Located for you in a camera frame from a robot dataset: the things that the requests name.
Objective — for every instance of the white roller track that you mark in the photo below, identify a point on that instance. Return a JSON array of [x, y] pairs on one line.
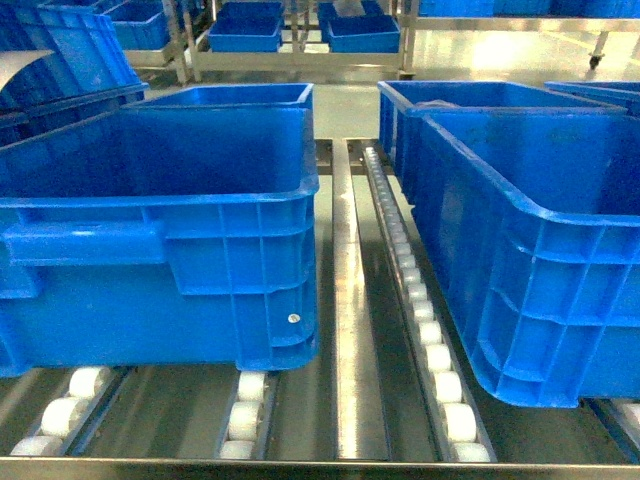
[[453, 414]]

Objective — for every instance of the stainless steel shelf rack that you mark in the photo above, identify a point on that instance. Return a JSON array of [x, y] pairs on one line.
[[355, 411]]

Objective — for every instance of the rear left blue bin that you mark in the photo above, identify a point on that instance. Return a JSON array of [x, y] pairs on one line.
[[286, 95]]

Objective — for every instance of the front left blue bin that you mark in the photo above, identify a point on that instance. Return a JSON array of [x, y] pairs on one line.
[[161, 235]]

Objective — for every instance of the tilted blue crate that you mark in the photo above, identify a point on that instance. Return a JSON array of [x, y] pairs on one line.
[[85, 74]]

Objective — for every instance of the rear right blue bin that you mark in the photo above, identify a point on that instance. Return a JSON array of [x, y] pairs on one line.
[[402, 103]]

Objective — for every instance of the blue bin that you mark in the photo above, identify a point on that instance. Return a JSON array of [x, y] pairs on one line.
[[161, 235], [286, 95], [402, 103], [531, 223]]

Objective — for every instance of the front right blue bin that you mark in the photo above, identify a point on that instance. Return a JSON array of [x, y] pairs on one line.
[[531, 223]]

